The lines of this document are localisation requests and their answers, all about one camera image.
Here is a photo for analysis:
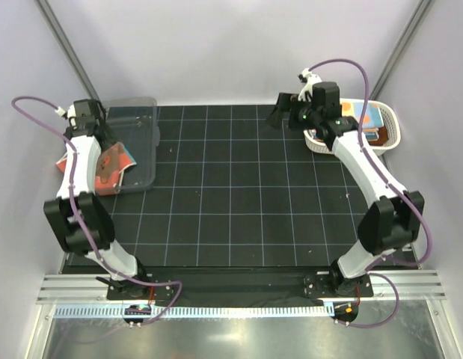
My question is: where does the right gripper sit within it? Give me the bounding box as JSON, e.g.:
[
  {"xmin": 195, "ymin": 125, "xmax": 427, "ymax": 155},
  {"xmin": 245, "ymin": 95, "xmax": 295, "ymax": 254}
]
[{"xmin": 268, "ymin": 92, "xmax": 322, "ymax": 132}]

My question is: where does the salmon pink towel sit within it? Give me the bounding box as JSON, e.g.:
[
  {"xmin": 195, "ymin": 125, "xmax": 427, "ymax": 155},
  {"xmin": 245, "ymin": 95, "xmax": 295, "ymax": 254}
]
[{"xmin": 55, "ymin": 136, "xmax": 136, "ymax": 199}]

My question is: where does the peach dotted towel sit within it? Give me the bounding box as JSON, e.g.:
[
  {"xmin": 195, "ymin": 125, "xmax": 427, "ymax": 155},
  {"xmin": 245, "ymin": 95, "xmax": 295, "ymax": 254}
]
[{"xmin": 340, "ymin": 99, "xmax": 384, "ymax": 132}]

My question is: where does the brown towel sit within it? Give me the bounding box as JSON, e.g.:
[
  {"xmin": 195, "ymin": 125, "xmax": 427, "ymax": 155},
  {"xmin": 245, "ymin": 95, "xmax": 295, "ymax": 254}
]
[{"xmin": 370, "ymin": 126, "xmax": 389, "ymax": 147}]

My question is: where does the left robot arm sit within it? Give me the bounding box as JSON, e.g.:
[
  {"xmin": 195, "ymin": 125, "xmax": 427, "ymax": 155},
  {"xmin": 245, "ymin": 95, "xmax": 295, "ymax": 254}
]
[{"xmin": 43, "ymin": 99, "xmax": 150, "ymax": 299}]

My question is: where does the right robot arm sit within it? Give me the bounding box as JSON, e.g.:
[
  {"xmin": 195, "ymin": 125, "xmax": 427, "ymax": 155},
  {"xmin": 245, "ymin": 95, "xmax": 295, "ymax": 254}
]
[{"xmin": 266, "ymin": 82, "xmax": 425, "ymax": 296}]

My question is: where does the clear plastic bin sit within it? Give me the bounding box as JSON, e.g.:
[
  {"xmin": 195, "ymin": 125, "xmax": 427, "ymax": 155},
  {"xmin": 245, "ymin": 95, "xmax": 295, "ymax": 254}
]
[{"xmin": 102, "ymin": 96, "xmax": 160, "ymax": 194}]

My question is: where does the black grid mat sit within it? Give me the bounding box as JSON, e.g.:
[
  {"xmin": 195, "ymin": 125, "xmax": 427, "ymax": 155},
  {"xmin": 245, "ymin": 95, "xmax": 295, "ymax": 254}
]
[{"xmin": 101, "ymin": 105, "xmax": 367, "ymax": 267}]

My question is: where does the white perforated basket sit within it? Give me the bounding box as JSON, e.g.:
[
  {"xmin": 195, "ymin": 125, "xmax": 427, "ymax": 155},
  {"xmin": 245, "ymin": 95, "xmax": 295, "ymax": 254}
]
[{"xmin": 303, "ymin": 101, "xmax": 401, "ymax": 156}]

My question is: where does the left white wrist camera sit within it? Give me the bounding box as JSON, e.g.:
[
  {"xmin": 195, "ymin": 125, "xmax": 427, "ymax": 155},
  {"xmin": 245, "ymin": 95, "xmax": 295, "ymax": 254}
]
[{"xmin": 55, "ymin": 105, "xmax": 76, "ymax": 127}]

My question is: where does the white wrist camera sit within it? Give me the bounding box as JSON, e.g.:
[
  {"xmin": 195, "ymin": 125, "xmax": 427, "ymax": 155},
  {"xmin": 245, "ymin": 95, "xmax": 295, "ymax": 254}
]
[
  {"xmin": 55, "ymin": 105, "xmax": 76, "ymax": 127},
  {"xmin": 298, "ymin": 69, "xmax": 322, "ymax": 102}
]

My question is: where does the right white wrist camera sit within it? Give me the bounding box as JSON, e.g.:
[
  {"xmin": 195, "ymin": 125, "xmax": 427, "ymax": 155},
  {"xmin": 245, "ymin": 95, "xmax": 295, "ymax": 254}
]
[{"xmin": 298, "ymin": 69, "xmax": 322, "ymax": 102}]

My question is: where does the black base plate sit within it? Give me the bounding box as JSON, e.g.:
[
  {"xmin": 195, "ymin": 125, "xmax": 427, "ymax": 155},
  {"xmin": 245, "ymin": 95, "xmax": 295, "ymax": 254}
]
[{"xmin": 105, "ymin": 267, "xmax": 374, "ymax": 300}]

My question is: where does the white slotted cable duct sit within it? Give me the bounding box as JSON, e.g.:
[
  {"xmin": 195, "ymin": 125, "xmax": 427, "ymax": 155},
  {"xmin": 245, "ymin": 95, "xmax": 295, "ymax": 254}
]
[{"xmin": 54, "ymin": 304, "xmax": 334, "ymax": 322}]

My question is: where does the aluminium rail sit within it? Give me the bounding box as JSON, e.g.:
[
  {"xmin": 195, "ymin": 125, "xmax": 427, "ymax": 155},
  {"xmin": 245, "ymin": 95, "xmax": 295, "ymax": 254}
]
[{"xmin": 37, "ymin": 270, "xmax": 446, "ymax": 304}]

